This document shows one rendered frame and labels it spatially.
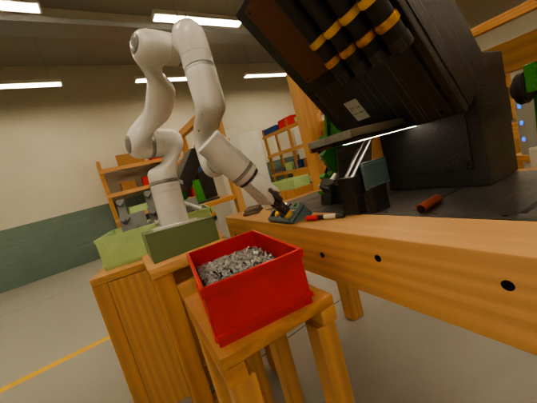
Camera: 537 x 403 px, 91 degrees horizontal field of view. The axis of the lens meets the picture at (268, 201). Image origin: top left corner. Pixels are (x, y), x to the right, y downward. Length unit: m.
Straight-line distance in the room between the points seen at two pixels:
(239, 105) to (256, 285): 8.87
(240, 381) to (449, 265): 0.41
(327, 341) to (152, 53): 0.94
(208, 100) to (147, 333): 1.25
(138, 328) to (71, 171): 6.42
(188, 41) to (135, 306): 1.24
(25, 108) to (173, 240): 7.23
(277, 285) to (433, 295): 0.28
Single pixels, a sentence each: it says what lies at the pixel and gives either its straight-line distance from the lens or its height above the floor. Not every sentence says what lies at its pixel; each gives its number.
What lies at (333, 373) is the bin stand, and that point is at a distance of 0.70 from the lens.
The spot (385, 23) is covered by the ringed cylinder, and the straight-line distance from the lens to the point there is 0.61.
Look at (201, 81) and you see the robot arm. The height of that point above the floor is 1.37.
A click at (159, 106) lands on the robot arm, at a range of 1.11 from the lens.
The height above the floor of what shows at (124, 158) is 2.17.
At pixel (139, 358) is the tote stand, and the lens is 1.72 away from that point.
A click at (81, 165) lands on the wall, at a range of 7.80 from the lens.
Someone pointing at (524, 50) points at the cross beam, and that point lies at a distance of 1.17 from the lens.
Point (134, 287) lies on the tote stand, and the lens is 1.57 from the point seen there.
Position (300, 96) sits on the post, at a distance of 1.66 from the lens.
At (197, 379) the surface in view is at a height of 0.37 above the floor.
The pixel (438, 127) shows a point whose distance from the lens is 0.92.
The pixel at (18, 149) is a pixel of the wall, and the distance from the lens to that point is 7.97.
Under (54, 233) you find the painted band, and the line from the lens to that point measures 7.76.
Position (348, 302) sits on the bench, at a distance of 1.89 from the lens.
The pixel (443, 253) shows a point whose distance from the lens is 0.53.
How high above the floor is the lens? 1.10
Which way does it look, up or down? 7 degrees down
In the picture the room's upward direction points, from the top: 15 degrees counter-clockwise
